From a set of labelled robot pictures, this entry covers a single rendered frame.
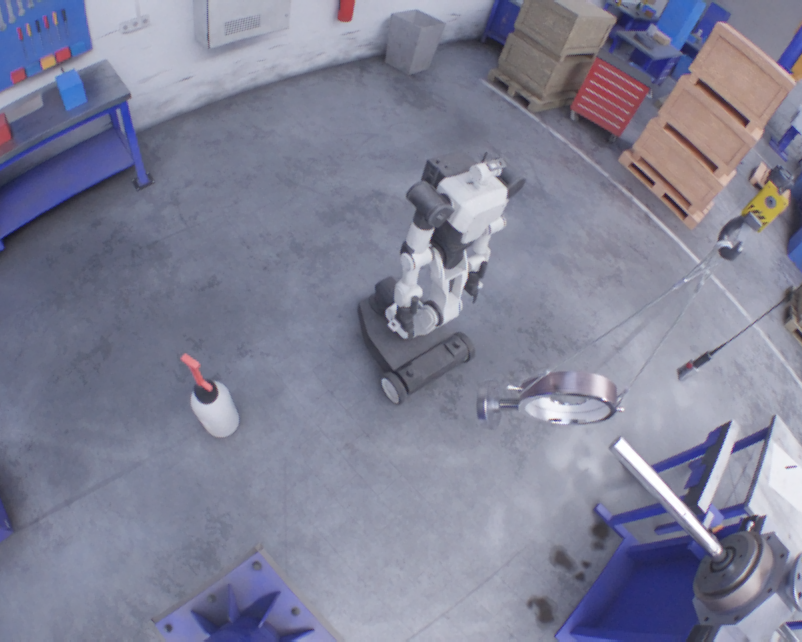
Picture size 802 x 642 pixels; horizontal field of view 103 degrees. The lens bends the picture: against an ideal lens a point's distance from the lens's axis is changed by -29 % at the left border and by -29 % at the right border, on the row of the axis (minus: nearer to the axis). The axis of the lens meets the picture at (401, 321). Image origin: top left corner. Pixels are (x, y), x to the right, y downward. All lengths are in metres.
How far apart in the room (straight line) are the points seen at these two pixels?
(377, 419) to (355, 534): 0.67
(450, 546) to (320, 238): 2.19
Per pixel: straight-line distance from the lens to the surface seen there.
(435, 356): 2.60
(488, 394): 1.71
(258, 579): 2.41
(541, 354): 3.14
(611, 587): 3.02
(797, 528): 3.11
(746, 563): 2.02
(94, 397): 2.88
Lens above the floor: 2.43
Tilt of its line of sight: 57 degrees down
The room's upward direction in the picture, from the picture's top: 22 degrees clockwise
